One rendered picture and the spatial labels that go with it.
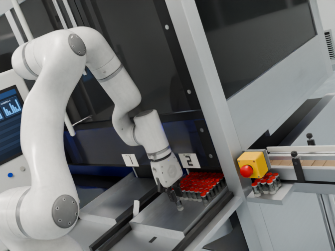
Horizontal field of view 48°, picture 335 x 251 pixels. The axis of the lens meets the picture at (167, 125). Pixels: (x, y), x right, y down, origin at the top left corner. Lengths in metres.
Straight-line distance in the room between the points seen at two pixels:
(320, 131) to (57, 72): 1.33
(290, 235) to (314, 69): 0.78
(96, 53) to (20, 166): 0.94
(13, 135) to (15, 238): 0.98
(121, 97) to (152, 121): 0.14
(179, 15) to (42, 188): 0.65
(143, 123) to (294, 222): 0.78
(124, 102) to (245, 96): 0.45
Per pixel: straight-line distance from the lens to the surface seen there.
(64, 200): 0.85
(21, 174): 1.91
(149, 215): 1.44
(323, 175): 1.29
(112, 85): 1.14
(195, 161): 1.38
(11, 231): 0.93
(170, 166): 1.30
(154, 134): 1.24
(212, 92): 1.21
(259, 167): 1.24
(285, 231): 1.60
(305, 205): 1.75
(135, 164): 1.63
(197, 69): 1.20
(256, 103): 1.42
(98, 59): 1.11
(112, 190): 1.75
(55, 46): 0.93
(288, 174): 1.34
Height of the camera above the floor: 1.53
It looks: 15 degrees down
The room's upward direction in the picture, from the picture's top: 20 degrees counter-clockwise
